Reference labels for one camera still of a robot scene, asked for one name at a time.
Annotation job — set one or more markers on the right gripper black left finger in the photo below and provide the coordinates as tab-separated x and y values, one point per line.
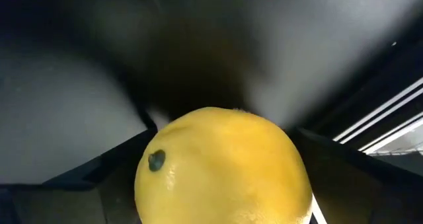
66	201

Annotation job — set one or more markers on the yellow lemon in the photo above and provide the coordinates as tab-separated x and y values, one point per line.
224	171

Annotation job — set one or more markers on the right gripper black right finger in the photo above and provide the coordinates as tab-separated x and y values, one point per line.
363	194

